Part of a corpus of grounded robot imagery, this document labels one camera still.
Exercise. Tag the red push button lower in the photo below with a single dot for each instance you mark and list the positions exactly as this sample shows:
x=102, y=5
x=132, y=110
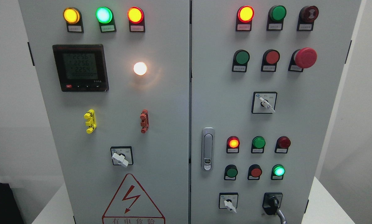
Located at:
x=254, y=172

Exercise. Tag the grey cabinet door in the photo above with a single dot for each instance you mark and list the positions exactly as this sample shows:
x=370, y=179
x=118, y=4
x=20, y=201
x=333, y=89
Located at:
x=222, y=99
x=160, y=155

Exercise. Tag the black box with antenna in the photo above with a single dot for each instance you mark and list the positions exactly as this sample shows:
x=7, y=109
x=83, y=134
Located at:
x=9, y=212

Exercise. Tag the red push button upper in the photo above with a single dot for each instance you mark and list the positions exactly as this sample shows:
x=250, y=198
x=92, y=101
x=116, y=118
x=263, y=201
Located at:
x=269, y=60

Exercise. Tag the red electrical warning sign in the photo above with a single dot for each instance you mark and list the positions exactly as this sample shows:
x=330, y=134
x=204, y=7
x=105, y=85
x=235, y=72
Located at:
x=132, y=205

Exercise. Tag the red ring indicator lamp left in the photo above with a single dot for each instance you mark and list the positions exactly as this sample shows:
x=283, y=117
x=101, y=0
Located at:
x=136, y=19

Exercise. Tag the bottom white selector switch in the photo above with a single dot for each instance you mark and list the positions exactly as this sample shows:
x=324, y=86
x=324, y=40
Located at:
x=229, y=201

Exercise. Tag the green lit indicator lamp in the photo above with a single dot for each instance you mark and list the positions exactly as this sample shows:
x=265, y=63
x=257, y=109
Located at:
x=106, y=20

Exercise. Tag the left grey cabinet door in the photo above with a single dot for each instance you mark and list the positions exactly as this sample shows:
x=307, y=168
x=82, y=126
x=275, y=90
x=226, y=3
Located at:
x=160, y=155

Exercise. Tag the red lit lamp lower left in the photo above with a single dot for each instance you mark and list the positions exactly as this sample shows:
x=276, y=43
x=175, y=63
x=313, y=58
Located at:
x=233, y=144

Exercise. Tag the white selector switch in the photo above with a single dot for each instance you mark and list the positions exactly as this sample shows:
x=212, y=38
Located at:
x=122, y=156
x=264, y=102
x=229, y=201

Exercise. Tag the yellow indicator lamp top left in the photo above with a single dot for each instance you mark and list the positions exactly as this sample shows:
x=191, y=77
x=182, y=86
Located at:
x=73, y=18

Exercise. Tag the silver door lock handle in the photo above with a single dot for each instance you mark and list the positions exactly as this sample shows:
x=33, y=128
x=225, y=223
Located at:
x=207, y=148

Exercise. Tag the green push button lower left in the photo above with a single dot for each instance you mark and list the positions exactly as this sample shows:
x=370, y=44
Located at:
x=230, y=172

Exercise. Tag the green indicator lamp top right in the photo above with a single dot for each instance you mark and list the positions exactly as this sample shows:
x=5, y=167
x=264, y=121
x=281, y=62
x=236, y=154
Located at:
x=275, y=18

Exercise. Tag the red emergency stop button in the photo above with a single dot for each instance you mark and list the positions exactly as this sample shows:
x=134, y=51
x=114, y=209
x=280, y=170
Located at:
x=301, y=59

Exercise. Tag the white glowing lamp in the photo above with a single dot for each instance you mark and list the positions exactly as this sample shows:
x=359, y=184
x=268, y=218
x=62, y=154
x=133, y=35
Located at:
x=140, y=68

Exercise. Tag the red indicator lamp top right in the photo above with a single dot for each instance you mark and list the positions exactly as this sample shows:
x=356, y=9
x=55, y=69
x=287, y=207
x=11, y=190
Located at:
x=245, y=14

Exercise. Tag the black knob selector switch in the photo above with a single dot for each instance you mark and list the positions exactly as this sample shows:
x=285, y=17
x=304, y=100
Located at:
x=272, y=202

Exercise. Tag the green push button upper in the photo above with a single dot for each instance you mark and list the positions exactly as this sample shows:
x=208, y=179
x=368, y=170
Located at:
x=240, y=60

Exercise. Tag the green push button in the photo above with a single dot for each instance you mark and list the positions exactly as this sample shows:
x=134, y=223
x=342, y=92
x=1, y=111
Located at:
x=230, y=172
x=277, y=172
x=240, y=60

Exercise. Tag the red push button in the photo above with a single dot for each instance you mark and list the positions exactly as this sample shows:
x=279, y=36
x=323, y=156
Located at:
x=269, y=60
x=254, y=172

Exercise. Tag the upper right white selector switch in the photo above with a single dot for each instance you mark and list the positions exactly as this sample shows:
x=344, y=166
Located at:
x=264, y=102

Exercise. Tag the dark red buzzer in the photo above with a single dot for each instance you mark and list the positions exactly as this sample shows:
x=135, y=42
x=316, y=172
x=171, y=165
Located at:
x=307, y=16

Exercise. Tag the yellow terminal connector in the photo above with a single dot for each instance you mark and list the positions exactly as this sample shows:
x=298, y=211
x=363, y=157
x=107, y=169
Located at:
x=90, y=121

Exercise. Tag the black digital power meter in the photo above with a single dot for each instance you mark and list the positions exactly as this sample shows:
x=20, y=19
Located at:
x=81, y=67

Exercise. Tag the red lamp lower right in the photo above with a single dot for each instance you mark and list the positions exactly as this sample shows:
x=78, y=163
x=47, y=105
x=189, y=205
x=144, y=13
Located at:
x=282, y=145

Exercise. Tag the red terminal connector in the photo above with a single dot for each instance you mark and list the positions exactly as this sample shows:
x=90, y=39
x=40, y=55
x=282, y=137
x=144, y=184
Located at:
x=144, y=121

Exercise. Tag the left white selector switch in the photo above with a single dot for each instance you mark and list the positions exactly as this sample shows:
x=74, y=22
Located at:
x=122, y=156

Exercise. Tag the green push button lower right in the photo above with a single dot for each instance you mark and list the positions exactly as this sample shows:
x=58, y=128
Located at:
x=277, y=172

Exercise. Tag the right grey cabinet door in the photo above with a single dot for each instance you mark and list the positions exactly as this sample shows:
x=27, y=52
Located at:
x=222, y=99

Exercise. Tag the green lamp lower middle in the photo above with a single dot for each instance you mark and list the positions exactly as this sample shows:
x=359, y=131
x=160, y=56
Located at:
x=258, y=145

